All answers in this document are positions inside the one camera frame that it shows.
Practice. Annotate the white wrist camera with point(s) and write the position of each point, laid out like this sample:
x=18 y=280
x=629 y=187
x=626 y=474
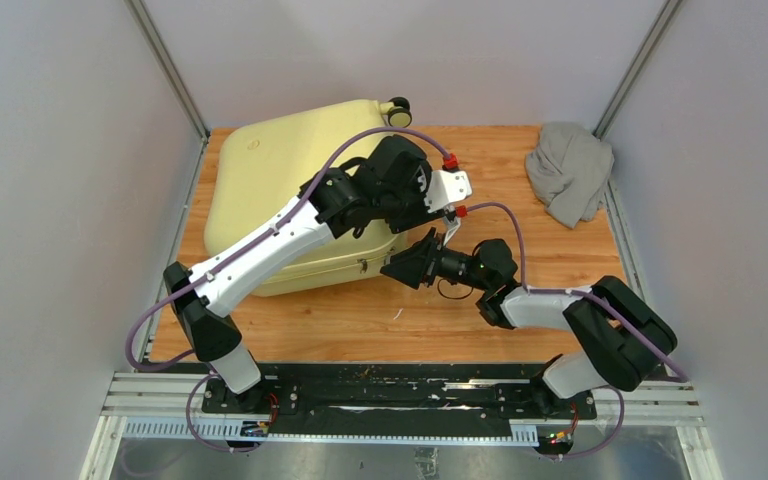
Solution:
x=452 y=220
x=446 y=188

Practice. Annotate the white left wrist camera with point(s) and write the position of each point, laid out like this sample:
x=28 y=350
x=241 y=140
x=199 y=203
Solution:
x=446 y=188

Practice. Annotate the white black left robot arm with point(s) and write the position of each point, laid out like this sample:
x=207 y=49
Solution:
x=389 y=184

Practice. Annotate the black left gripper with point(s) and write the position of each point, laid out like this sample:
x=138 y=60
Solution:
x=419 y=216

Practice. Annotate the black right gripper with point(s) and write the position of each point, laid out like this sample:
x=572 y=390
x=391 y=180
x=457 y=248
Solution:
x=410 y=265

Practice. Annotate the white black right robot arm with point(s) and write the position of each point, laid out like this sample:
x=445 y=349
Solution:
x=622 y=338

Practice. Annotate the cream suitcase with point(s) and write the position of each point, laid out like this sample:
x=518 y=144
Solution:
x=263 y=165

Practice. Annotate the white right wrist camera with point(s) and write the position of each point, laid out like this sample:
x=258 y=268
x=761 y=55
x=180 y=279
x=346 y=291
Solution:
x=452 y=220

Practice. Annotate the grey crumpled cloth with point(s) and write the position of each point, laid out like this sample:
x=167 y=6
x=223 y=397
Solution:
x=568 y=170

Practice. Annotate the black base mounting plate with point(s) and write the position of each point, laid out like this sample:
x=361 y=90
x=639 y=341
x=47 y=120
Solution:
x=457 y=400

